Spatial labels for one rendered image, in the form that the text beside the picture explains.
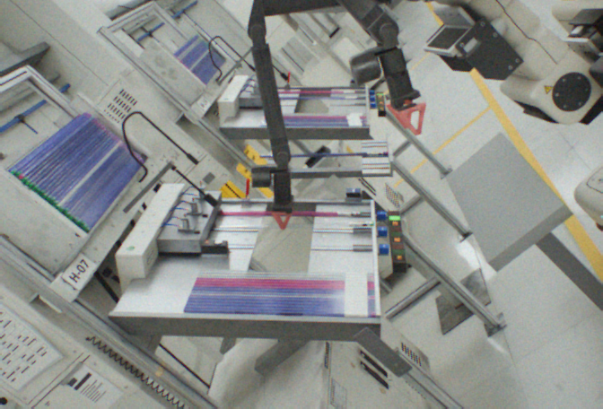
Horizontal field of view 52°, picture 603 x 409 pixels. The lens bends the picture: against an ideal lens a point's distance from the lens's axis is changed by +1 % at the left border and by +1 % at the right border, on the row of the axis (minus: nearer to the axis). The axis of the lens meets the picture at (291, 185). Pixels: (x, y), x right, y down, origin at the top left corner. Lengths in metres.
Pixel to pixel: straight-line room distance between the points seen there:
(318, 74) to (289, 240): 3.55
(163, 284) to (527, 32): 1.21
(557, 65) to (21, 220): 1.47
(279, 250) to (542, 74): 1.84
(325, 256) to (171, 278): 0.46
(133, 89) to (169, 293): 1.44
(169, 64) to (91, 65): 2.18
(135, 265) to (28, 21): 3.66
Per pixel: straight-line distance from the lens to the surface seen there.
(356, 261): 1.86
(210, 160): 3.04
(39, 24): 5.27
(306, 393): 1.91
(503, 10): 1.75
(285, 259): 3.23
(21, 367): 1.95
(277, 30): 6.44
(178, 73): 3.04
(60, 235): 1.77
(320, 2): 1.90
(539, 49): 1.75
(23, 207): 1.78
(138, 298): 1.79
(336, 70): 6.48
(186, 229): 1.95
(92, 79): 5.21
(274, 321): 1.62
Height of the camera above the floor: 1.47
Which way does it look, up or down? 13 degrees down
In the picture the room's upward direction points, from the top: 48 degrees counter-clockwise
